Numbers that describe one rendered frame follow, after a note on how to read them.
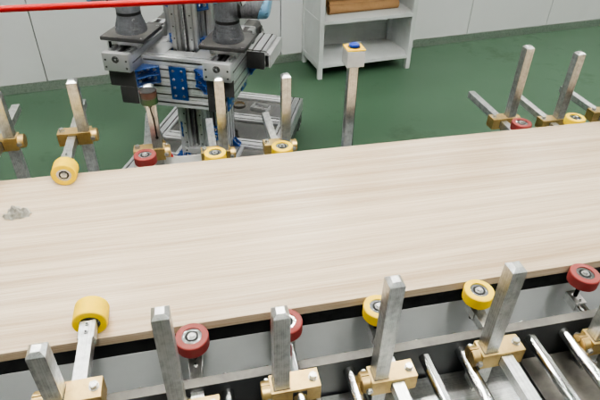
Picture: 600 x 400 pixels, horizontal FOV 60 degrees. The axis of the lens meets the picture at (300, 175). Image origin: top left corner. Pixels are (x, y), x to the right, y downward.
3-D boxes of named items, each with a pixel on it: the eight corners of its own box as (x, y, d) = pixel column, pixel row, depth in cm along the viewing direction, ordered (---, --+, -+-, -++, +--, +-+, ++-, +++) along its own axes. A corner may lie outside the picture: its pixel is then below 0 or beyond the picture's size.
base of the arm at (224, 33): (218, 32, 257) (216, 12, 251) (247, 35, 255) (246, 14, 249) (207, 43, 245) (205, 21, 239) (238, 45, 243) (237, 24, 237)
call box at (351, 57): (341, 62, 202) (342, 43, 197) (358, 62, 203) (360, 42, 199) (346, 70, 196) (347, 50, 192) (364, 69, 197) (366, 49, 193)
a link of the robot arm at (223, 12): (216, 13, 249) (214, -16, 242) (245, 14, 249) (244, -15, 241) (212, 21, 239) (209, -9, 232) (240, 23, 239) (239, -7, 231)
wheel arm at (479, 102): (466, 98, 253) (468, 90, 251) (472, 97, 254) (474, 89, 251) (514, 145, 218) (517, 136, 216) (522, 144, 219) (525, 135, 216)
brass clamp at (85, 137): (62, 138, 195) (58, 127, 192) (100, 136, 197) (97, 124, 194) (59, 147, 190) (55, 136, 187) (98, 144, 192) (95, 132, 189)
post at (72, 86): (95, 189, 208) (66, 77, 181) (104, 188, 209) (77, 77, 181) (94, 195, 205) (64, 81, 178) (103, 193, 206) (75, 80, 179)
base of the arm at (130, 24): (124, 23, 264) (120, 4, 259) (152, 26, 262) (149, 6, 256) (110, 34, 252) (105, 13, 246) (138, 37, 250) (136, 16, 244)
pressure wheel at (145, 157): (138, 174, 199) (133, 148, 192) (160, 171, 200) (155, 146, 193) (137, 186, 192) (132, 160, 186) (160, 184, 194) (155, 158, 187)
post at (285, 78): (280, 177, 224) (279, 71, 197) (288, 176, 225) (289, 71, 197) (281, 181, 221) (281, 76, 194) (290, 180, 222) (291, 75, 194)
